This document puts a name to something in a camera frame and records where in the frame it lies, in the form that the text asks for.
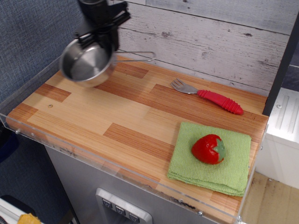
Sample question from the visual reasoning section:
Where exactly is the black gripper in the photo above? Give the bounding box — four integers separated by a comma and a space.
74, 0, 130, 51

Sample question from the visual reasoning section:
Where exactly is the small stainless steel pot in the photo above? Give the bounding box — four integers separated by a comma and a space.
59, 40, 156, 87

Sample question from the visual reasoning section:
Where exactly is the grey toy cabinet front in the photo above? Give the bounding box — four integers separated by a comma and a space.
46, 147, 241, 224

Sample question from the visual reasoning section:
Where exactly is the red toy strawberry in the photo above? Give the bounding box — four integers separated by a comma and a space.
191, 134, 226, 165

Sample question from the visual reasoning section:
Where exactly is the silver button control panel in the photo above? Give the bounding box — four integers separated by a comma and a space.
95, 188, 153, 224

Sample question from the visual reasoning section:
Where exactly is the green folded cloth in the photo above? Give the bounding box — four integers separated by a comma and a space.
168, 122, 251, 196

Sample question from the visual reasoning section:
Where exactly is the yellow black object bottom left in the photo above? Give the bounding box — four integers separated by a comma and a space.
0, 213, 42, 224

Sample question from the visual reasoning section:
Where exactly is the clear acrylic table guard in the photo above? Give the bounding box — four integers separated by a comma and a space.
0, 55, 269, 224

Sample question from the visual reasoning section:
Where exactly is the white side cabinet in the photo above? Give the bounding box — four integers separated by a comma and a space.
256, 88, 299, 188

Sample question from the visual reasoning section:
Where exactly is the fork with red handle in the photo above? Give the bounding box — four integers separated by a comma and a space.
171, 78, 243, 115

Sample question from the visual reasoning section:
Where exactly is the black right vertical post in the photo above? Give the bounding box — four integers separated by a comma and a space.
262, 15, 299, 116

